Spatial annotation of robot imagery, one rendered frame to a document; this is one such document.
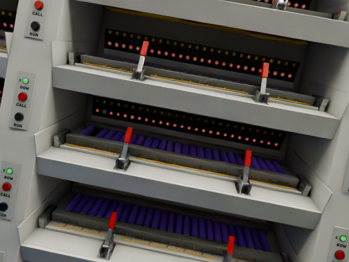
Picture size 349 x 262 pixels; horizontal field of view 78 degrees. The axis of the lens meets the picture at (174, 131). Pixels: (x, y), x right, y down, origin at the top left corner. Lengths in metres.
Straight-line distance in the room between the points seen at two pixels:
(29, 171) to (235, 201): 0.44
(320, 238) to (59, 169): 0.56
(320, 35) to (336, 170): 0.28
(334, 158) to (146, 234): 0.44
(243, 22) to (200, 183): 0.35
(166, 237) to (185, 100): 0.32
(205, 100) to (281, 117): 0.16
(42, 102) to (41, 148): 0.10
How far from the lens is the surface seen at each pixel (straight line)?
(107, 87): 0.49
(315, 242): 0.58
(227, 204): 0.49
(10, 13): 0.83
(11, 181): 0.58
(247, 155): 0.50
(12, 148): 0.57
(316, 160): 0.59
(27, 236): 0.62
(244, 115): 0.48
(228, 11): 0.52
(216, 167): 0.53
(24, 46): 0.58
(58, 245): 0.60
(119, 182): 0.49
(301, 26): 0.56
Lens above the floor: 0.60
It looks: 1 degrees down
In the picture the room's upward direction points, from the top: 11 degrees clockwise
